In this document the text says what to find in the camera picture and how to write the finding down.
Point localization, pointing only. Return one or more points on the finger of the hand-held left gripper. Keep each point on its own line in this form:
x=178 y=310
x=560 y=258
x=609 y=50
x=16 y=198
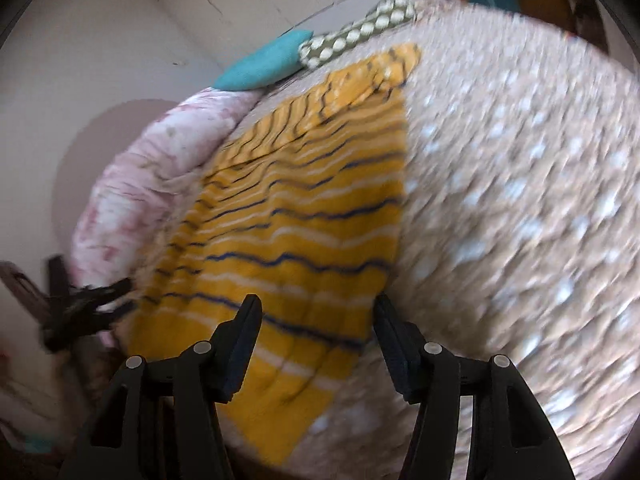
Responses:
x=117 y=312
x=112 y=290

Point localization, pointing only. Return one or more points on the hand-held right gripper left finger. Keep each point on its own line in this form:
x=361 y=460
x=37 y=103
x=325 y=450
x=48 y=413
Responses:
x=240 y=355

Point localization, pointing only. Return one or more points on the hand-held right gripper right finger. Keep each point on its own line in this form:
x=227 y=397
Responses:
x=395 y=355

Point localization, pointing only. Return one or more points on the yellow striped knit garment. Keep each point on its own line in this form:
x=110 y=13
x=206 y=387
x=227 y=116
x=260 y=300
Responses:
x=300 y=240

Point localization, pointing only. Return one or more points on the beige rounded headboard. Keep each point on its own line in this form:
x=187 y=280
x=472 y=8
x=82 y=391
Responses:
x=90 y=160

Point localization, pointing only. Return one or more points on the pink floral quilt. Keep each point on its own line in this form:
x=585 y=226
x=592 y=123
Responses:
x=165 y=160

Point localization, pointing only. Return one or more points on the bed with quilted beige cover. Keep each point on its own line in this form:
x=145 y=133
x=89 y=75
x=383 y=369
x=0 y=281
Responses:
x=500 y=210

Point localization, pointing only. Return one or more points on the teal pillow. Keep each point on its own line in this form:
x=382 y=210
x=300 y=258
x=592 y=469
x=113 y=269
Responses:
x=265 y=62

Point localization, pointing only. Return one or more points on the green shell-patterned bolster pillow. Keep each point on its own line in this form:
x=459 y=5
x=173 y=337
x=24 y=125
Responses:
x=360 y=30

